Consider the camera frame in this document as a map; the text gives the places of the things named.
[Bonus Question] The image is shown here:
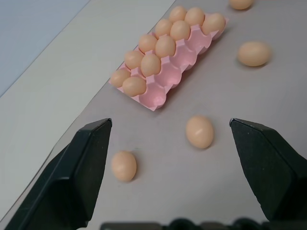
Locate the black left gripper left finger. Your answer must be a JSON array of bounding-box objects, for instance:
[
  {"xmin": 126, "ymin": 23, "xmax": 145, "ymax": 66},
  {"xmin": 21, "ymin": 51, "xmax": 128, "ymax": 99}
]
[{"xmin": 6, "ymin": 117, "xmax": 113, "ymax": 230}]

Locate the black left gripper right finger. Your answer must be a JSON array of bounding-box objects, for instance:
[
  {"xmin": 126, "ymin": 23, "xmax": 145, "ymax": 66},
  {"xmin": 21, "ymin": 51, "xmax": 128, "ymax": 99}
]
[{"xmin": 229, "ymin": 117, "xmax": 307, "ymax": 222}]

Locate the pink egg tray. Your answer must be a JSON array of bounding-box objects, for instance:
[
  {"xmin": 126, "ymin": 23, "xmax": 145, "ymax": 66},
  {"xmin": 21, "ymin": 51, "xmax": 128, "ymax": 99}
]
[{"xmin": 108, "ymin": 12, "xmax": 229, "ymax": 113}]

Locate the beige egg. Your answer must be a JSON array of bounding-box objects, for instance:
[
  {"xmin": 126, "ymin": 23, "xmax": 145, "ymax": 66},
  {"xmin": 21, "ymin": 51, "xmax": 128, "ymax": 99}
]
[
  {"xmin": 184, "ymin": 7, "xmax": 205, "ymax": 26},
  {"xmin": 124, "ymin": 50, "xmax": 144, "ymax": 70},
  {"xmin": 122, "ymin": 77, "xmax": 147, "ymax": 97},
  {"xmin": 201, "ymin": 12, "xmax": 226, "ymax": 34},
  {"xmin": 237, "ymin": 41, "xmax": 272, "ymax": 67},
  {"xmin": 111, "ymin": 150, "xmax": 137, "ymax": 182},
  {"xmin": 185, "ymin": 115, "xmax": 214, "ymax": 149},
  {"xmin": 170, "ymin": 20, "xmax": 191, "ymax": 40},
  {"xmin": 138, "ymin": 34, "xmax": 158, "ymax": 53},
  {"xmin": 155, "ymin": 35, "xmax": 176, "ymax": 58},
  {"xmin": 141, "ymin": 53, "xmax": 162, "ymax": 77},
  {"xmin": 229, "ymin": 0, "xmax": 254, "ymax": 11},
  {"xmin": 168, "ymin": 6, "xmax": 187, "ymax": 23},
  {"xmin": 155, "ymin": 19, "xmax": 173, "ymax": 38},
  {"xmin": 110, "ymin": 69, "xmax": 132, "ymax": 88}
]

